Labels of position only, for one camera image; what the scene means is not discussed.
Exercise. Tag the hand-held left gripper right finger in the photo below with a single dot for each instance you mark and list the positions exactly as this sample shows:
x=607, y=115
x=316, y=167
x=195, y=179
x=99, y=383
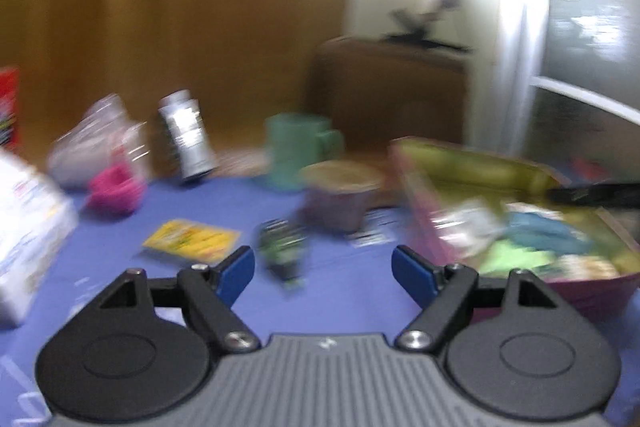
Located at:
x=412, y=274

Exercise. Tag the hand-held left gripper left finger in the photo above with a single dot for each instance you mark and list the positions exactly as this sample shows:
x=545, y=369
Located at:
x=235, y=274

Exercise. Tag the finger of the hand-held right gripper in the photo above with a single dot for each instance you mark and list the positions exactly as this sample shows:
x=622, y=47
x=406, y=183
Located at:
x=595, y=194

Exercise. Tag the green patterned tissue pack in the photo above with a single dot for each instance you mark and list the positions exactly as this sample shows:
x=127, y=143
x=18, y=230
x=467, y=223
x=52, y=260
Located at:
x=282, y=252

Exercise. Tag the yellow packet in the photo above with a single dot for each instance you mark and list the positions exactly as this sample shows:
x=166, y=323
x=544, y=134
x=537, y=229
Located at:
x=192, y=239

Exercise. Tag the blue plastic case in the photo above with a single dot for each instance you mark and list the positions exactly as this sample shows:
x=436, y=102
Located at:
x=545, y=232

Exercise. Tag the zip bag with smiley cloth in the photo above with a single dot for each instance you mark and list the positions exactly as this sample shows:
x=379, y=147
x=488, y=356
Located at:
x=470, y=222

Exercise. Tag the pink tin box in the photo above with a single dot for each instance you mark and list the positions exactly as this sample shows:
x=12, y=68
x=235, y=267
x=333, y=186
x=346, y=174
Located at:
x=590, y=297

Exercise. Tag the pink fuzzy socks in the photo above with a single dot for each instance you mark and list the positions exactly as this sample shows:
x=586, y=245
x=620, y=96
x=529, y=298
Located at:
x=115, y=189

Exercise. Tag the blue printed tablecloth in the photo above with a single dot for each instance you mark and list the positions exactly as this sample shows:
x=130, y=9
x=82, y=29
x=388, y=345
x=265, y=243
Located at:
x=330, y=292

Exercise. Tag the paper bowl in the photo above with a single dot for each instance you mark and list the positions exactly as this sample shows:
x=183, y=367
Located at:
x=335, y=207

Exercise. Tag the mint green mug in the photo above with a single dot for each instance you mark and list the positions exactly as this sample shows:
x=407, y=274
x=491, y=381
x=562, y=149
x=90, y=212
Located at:
x=295, y=152

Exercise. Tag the frosted glass door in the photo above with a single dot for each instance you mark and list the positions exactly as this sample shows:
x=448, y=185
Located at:
x=590, y=57

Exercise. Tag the green milk carton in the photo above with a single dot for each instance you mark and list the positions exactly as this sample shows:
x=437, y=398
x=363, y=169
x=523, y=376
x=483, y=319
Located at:
x=187, y=137

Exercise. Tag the brown chair back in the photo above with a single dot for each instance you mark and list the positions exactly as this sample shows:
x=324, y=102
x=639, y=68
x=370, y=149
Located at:
x=390, y=97

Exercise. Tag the clear plastic bag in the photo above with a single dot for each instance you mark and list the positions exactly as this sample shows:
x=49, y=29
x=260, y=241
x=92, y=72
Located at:
x=80, y=152

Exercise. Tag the white tissue pack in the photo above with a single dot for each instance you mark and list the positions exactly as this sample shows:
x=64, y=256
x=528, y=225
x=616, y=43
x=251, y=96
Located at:
x=25, y=237

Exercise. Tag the black tape cross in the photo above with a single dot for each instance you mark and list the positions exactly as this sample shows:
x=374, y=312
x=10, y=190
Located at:
x=420, y=32

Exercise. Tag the wooden board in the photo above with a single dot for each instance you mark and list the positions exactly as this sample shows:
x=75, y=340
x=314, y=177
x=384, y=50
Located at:
x=175, y=7

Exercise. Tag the red printed box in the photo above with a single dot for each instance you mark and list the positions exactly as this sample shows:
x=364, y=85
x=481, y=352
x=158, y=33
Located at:
x=7, y=107

